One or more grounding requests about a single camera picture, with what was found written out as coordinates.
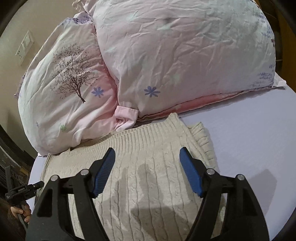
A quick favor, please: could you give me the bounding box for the pink floral pillow with tree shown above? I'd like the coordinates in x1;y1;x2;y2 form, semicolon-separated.
18;12;138;156

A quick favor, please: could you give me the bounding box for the pink floral pillow right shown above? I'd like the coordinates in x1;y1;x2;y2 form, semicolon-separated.
72;1;286;120

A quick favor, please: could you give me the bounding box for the beige cable-knit sweater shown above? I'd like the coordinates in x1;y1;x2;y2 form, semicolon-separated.
41;113;217;240

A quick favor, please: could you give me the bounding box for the lavender bed sheet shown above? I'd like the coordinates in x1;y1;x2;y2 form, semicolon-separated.
30;87;295;239

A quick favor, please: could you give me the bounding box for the white wall switch plate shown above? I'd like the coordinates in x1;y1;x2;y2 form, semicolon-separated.
15;30;34;66

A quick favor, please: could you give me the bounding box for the person's left hand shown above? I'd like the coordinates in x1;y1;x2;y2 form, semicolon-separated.
10;203;32;223

